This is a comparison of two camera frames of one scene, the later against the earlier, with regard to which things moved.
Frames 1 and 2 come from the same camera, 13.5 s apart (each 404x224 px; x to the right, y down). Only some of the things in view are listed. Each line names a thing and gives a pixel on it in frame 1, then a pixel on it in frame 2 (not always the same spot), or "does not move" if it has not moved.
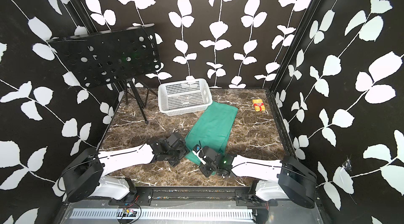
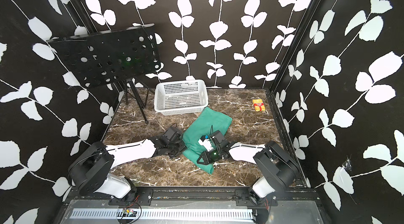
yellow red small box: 259,104 does not move
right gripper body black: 206,170 -> 214,155
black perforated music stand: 117,56 does not move
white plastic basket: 184,97 does not move
